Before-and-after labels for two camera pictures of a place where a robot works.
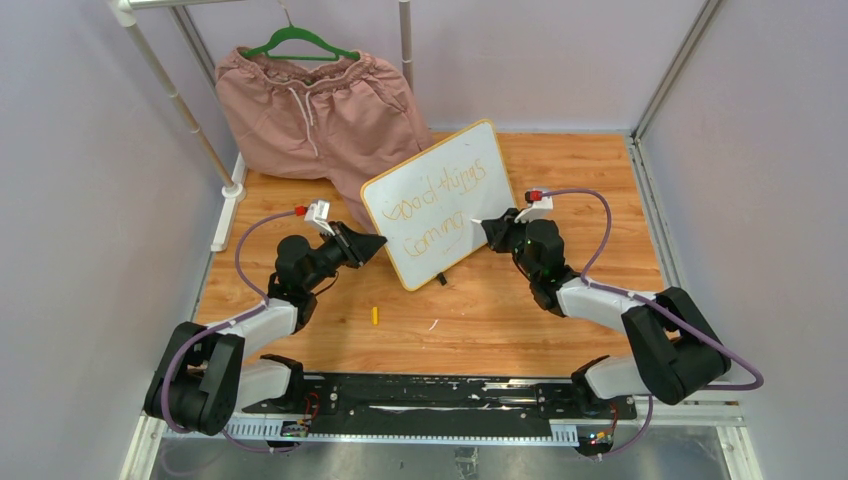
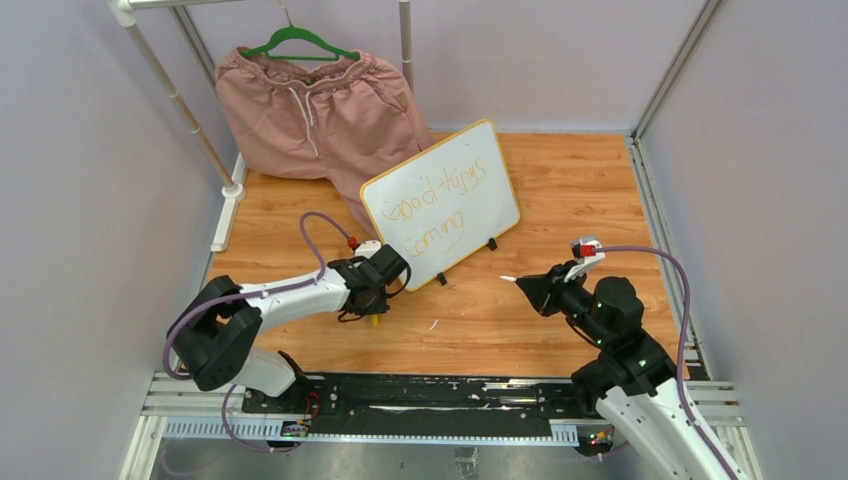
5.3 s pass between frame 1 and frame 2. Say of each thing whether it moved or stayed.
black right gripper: moved
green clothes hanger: stayed
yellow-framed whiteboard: stayed
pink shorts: stayed
